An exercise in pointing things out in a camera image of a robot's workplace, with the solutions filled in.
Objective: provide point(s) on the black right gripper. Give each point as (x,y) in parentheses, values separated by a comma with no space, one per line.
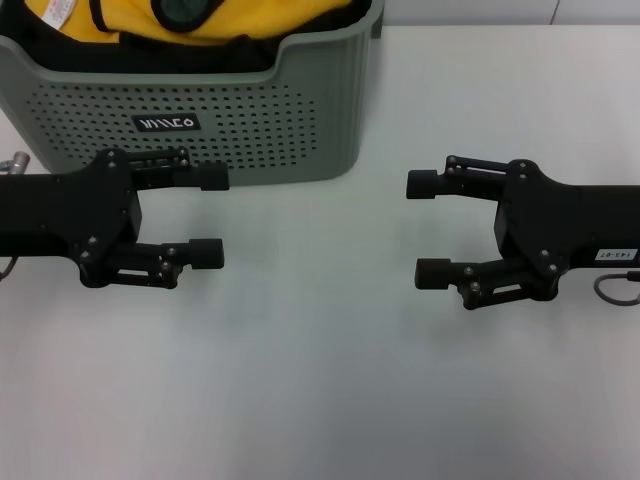
(575,220)

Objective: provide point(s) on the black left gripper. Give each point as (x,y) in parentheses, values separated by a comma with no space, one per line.
(65,215)

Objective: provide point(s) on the yellow towel with black trim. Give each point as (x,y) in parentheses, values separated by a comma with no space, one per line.
(225,35)

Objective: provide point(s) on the black brand label on box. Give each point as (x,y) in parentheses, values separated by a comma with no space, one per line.
(166,123)

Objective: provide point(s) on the grey-green perforated plastic storage box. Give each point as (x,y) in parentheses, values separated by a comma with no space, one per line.
(100,100)

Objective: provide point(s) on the grey-green towel with black trim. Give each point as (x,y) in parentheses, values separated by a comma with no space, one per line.
(182,12)

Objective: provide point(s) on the yellow towel with white tag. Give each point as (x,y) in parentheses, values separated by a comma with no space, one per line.
(75,22)

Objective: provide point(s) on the white numbered sticker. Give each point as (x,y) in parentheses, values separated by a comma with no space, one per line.
(616,255)

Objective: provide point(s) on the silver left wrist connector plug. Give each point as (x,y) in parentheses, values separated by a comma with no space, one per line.
(15,162)

